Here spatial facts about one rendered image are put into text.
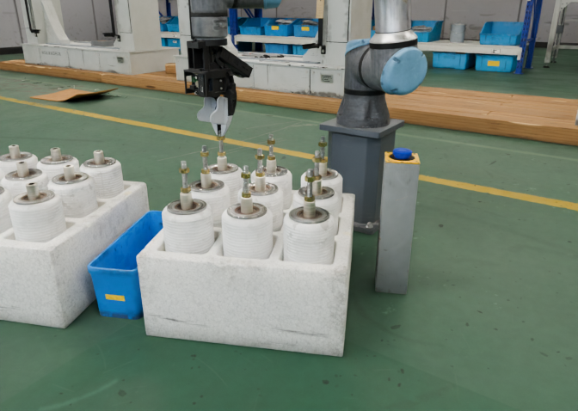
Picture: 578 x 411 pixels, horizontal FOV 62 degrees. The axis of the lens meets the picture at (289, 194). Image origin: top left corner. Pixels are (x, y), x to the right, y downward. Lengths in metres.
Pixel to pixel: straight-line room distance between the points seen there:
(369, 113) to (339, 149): 0.13
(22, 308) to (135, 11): 3.45
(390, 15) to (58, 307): 0.96
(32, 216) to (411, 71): 0.89
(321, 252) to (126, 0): 3.64
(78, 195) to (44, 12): 4.43
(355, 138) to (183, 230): 0.62
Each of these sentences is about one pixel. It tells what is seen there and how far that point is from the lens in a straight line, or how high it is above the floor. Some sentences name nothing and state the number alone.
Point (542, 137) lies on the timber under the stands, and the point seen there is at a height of 0.02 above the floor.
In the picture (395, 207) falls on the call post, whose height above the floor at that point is 0.21.
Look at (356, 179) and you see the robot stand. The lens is 1.38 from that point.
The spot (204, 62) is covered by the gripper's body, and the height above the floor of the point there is 0.50.
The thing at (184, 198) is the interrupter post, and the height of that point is 0.27.
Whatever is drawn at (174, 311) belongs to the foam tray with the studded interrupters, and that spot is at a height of 0.07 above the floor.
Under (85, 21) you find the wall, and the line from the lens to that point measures 8.43.
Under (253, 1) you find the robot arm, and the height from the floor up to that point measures 0.62.
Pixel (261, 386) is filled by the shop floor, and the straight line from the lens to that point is 0.90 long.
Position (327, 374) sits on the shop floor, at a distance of 0.92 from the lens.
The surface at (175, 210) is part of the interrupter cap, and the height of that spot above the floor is 0.25.
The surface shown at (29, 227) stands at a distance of 1.07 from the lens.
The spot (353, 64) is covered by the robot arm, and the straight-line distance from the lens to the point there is 1.34.
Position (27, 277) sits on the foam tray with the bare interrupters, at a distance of 1.09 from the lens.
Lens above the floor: 0.61
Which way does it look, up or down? 21 degrees down
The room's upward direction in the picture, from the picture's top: straight up
